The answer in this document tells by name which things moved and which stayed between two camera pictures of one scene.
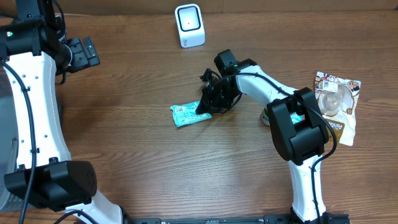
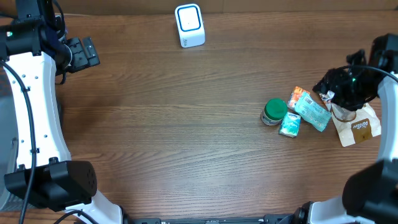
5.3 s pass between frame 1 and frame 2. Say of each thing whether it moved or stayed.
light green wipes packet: moved
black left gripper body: stayed
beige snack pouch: moved
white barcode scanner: stayed
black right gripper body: moved
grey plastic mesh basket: stayed
